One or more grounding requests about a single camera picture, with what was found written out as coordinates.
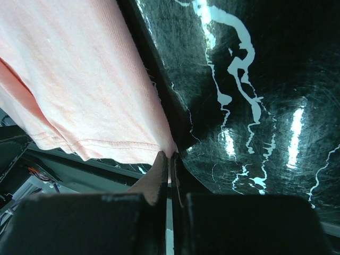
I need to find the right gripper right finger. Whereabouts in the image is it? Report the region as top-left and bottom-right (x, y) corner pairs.
(169, 154), (334, 254)

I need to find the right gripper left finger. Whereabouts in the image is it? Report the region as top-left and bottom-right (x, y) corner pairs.
(1, 151), (168, 254)

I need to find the salmon pink t shirt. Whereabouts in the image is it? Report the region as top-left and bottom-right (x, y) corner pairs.
(1, 1), (176, 164)

